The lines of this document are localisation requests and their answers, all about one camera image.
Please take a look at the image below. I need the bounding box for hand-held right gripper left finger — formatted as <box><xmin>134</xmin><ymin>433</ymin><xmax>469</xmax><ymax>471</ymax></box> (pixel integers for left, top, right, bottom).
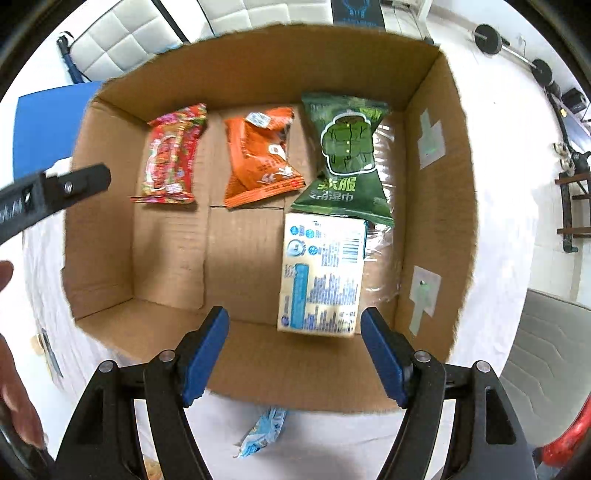
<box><xmin>53</xmin><ymin>305</ymin><xmax>230</xmax><ymax>480</ymax></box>

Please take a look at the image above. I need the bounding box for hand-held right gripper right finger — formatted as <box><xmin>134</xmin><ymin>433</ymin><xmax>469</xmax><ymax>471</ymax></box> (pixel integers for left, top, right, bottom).
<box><xmin>361</xmin><ymin>307</ymin><xmax>539</xmax><ymax>480</ymax></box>

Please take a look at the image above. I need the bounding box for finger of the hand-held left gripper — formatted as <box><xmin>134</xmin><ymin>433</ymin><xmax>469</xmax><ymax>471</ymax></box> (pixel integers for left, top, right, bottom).
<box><xmin>0</xmin><ymin>163</ymin><xmax>113</xmax><ymax>245</ymax></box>

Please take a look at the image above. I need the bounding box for white blue milk carton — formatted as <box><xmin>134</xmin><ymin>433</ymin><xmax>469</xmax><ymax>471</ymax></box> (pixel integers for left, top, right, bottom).
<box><xmin>277</xmin><ymin>212</ymin><xmax>368</xmax><ymax>340</ymax></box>

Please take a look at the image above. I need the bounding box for brown cardboard box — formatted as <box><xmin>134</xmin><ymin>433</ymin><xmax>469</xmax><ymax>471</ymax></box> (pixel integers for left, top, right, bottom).
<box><xmin>60</xmin><ymin>34</ymin><xmax>477</xmax><ymax>415</ymax></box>

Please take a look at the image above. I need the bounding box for person's left hand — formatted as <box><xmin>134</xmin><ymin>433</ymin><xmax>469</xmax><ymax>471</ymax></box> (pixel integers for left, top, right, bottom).
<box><xmin>0</xmin><ymin>261</ymin><xmax>47</xmax><ymax>450</ymax></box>

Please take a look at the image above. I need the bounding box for light blue snack packet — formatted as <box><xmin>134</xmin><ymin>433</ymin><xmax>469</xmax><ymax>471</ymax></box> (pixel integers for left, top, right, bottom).
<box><xmin>232</xmin><ymin>406</ymin><xmax>288</xmax><ymax>459</ymax></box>

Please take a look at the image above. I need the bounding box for clear plastic wrap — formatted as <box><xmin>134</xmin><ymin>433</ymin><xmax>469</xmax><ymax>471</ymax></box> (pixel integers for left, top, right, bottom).
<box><xmin>362</xmin><ymin>122</ymin><xmax>404</xmax><ymax>303</ymax></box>

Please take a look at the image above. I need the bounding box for red snack packet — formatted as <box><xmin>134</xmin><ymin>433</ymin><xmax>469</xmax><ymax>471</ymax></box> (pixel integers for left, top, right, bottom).
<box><xmin>130</xmin><ymin>104</ymin><xmax>208</xmax><ymax>204</ymax></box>

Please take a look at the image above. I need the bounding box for white padded chair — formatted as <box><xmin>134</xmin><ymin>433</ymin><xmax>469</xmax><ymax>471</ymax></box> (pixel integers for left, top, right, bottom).
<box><xmin>69</xmin><ymin>0</ymin><xmax>188</xmax><ymax>80</ymax></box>

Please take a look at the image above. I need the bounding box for grey chair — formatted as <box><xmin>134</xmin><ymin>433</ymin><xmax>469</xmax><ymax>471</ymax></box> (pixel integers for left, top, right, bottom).
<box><xmin>500</xmin><ymin>288</ymin><xmax>591</xmax><ymax>446</ymax></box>

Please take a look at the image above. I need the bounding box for orange snack packet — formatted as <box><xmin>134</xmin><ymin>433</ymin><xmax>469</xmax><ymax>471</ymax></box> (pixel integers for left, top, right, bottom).
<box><xmin>223</xmin><ymin>107</ymin><xmax>307</xmax><ymax>209</ymax></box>

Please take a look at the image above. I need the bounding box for green wet wipe packet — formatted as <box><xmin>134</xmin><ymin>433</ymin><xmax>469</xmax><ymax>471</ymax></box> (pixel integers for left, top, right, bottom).
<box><xmin>292</xmin><ymin>92</ymin><xmax>395</xmax><ymax>227</ymax></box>

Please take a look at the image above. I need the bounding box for dark wooden rack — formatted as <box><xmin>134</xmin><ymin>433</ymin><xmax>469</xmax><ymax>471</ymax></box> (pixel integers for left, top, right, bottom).
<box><xmin>555</xmin><ymin>152</ymin><xmax>591</xmax><ymax>253</ymax></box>

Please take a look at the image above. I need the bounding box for white padded cushion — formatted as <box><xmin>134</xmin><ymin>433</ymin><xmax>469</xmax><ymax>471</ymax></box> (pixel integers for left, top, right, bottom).
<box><xmin>196</xmin><ymin>0</ymin><xmax>334</xmax><ymax>40</ymax></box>

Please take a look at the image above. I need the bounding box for small black box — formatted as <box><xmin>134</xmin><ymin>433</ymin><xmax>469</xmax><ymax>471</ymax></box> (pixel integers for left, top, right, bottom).
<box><xmin>560</xmin><ymin>88</ymin><xmax>588</xmax><ymax>113</ymax></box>

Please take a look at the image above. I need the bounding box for black barbell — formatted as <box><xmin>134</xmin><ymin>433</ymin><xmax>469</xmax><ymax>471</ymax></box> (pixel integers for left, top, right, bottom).
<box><xmin>475</xmin><ymin>23</ymin><xmax>555</xmax><ymax>87</ymax></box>

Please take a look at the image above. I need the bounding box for black poster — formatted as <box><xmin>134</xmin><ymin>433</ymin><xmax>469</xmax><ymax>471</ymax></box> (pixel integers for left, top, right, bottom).
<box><xmin>331</xmin><ymin>0</ymin><xmax>385</xmax><ymax>29</ymax></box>

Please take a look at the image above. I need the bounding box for black and blue chair frame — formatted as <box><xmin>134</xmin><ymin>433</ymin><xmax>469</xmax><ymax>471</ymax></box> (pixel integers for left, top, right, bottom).
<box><xmin>56</xmin><ymin>33</ymin><xmax>88</xmax><ymax>85</ymax></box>

